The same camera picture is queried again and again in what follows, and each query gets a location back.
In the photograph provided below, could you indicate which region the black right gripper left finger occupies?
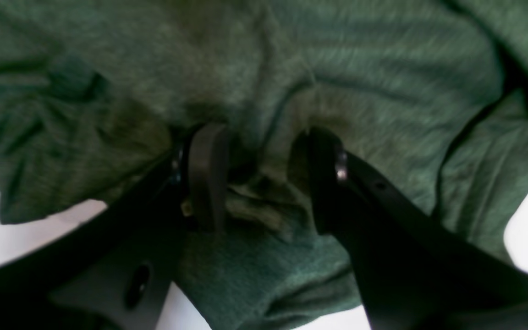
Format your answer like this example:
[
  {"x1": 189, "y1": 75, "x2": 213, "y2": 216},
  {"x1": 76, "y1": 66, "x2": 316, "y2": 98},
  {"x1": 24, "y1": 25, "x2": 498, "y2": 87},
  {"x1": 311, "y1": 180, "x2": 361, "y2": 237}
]
[{"x1": 0, "y1": 123, "x2": 229, "y2": 330}]

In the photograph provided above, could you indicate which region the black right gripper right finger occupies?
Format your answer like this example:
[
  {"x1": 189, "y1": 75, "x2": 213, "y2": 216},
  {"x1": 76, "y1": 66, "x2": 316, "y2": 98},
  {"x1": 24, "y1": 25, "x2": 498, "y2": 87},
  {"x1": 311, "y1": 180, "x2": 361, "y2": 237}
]
[{"x1": 308, "y1": 127, "x2": 528, "y2": 330}]

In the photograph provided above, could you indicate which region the dark green t-shirt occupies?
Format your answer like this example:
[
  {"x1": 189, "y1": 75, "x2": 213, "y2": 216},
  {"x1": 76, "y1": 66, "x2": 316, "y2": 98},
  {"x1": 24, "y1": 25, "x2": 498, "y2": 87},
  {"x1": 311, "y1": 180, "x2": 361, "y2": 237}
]
[{"x1": 0, "y1": 0, "x2": 528, "y2": 330}]

